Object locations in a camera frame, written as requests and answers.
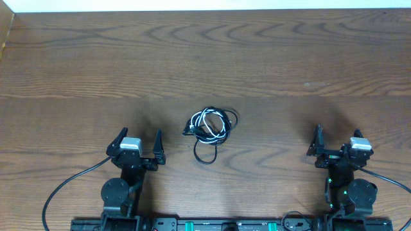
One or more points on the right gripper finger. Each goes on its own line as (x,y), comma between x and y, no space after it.
(316,147)
(358,134)

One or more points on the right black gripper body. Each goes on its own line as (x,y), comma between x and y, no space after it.
(329,158)

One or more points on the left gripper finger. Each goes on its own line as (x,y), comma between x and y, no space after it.
(158,149)
(114,149)

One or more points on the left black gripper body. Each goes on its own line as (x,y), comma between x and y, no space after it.
(151,167)

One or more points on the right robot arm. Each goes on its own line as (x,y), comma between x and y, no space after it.
(350,199)

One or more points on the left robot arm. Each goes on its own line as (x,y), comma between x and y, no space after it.
(121,195)

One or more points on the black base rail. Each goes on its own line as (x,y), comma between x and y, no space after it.
(173,224)

